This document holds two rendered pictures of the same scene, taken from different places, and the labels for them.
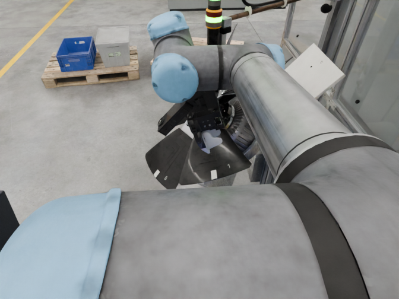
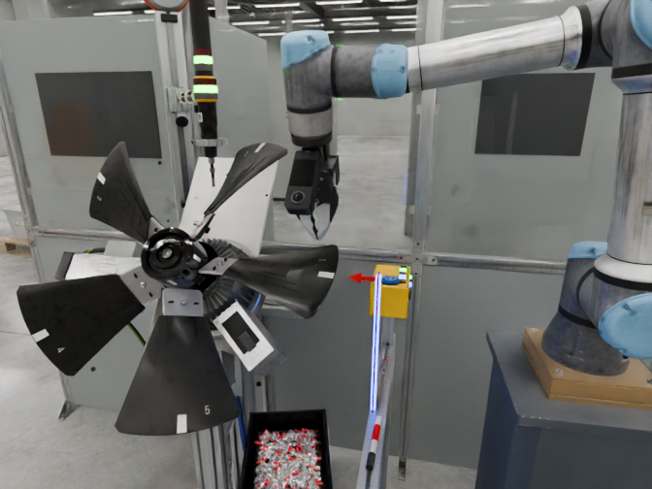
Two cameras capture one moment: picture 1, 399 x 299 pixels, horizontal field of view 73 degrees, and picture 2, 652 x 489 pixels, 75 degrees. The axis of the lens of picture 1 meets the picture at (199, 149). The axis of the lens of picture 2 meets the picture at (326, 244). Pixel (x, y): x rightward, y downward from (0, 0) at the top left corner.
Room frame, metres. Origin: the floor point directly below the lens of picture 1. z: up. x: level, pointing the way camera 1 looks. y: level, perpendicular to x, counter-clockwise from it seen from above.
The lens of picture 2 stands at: (0.30, 0.73, 1.52)
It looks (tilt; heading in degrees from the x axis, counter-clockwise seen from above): 18 degrees down; 286
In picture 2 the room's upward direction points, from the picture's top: straight up
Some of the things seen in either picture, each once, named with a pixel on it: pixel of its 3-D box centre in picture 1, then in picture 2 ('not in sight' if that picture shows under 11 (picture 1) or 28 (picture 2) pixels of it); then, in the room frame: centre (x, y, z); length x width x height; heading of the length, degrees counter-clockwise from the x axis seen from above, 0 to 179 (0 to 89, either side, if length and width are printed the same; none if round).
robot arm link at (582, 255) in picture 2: not in sight; (602, 277); (0.01, -0.11, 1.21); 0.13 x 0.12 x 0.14; 94
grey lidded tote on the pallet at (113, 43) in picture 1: (115, 46); not in sight; (3.61, 1.14, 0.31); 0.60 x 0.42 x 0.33; 11
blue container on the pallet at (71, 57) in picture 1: (78, 53); not in sight; (3.51, 1.64, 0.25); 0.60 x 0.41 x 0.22; 11
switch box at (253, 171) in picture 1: (264, 162); not in sight; (1.02, -0.36, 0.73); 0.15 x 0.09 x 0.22; 94
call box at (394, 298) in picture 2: not in sight; (390, 291); (0.43, -0.36, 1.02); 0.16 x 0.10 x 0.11; 94
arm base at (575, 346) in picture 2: not in sight; (588, 331); (0.01, -0.12, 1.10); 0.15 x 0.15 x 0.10
